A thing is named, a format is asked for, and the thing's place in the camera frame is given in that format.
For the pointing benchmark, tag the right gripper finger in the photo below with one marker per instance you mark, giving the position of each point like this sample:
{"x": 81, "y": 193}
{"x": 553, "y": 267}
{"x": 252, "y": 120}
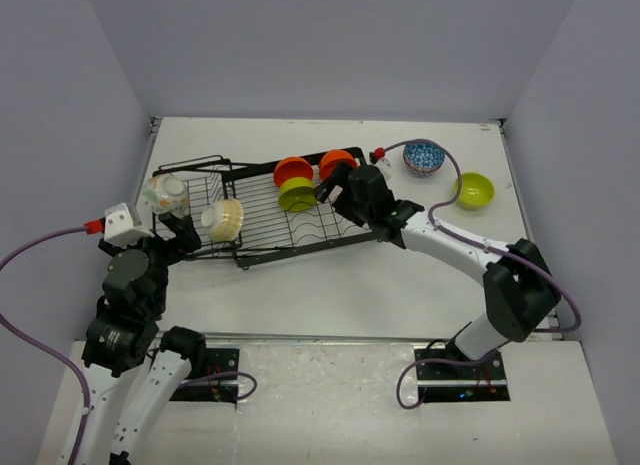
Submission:
{"x": 327, "y": 193}
{"x": 340, "y": 173}

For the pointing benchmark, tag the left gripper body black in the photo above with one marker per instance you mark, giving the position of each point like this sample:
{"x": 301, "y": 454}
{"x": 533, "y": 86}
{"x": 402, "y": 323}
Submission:
{"x": 164, "y": 251}

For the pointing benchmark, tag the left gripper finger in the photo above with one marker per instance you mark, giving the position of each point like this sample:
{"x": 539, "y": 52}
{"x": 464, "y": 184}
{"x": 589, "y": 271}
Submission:
{"x": 172, "y": 223}
{"x": 187, "y": 234}

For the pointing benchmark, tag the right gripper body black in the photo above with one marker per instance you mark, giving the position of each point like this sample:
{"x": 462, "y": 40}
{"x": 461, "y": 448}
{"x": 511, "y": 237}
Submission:
{"x": 349, "y": 204}

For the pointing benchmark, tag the blue patterned bowl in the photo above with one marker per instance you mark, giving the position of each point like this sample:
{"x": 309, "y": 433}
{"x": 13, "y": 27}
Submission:
{"x": 423, "y": 157}

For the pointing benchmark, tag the green bowl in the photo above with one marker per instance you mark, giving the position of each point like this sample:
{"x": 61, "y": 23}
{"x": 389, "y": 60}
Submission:
{"x": 296, "y": 195}
{"x": 476, "y": 191}

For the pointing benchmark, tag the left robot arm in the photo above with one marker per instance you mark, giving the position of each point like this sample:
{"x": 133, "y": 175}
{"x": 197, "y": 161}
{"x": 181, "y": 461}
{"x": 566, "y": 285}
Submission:
{"x": 111, "y": 423}

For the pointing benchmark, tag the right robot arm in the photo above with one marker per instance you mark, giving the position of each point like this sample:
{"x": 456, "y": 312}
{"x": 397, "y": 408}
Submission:
{"x": 514, "y": 277}

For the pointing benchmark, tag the orange bowl right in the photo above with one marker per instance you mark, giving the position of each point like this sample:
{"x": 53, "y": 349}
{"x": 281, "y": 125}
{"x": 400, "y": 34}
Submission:
{"x": 332, "y": 159}

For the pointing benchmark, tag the orange bowl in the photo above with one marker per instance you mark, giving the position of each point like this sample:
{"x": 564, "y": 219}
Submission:
{"x": 292, "y": 167}
{"x": 332, "y": 159}

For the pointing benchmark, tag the white bowl leaf pattern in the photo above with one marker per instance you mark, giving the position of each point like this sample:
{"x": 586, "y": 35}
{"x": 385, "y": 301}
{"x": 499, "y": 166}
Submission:
{"x": 165, "y": 193}

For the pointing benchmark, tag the white bowl yellow dots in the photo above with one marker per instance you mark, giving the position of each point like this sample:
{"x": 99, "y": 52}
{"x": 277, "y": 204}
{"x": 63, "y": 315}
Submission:
{"x": 222, "y": 220}

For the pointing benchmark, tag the orange bowl left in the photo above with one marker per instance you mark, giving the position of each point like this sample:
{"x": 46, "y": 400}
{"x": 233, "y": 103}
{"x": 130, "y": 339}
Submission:
{"x": 292, "y": 167}

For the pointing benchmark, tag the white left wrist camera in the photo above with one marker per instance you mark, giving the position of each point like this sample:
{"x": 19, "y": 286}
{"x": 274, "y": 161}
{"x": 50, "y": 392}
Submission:
{"x": 123, "y": 226}

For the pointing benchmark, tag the black wire dish rack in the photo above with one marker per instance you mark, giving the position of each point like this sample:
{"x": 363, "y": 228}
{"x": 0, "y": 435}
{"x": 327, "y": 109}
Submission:
{"x": 268, "y": 233}

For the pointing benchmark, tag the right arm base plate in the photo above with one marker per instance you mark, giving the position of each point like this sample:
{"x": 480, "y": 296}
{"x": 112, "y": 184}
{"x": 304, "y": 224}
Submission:
{"x": 442, "y": 383}

